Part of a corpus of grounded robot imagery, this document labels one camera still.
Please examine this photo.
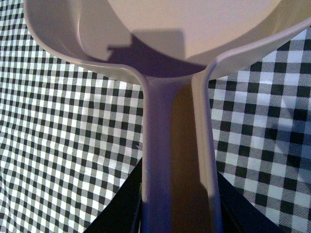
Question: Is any beige plastic dustpan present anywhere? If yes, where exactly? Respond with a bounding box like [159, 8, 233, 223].
[23, 0, 311, 233]

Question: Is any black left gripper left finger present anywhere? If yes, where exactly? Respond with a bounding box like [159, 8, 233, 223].
[84, 160, 142, 233]

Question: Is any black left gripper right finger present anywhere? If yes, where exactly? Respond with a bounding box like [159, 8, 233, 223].
[217, 173, 282, 233]

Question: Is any black white checkered tablecloth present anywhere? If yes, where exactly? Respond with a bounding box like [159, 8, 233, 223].
[0, 0, 311, 233]

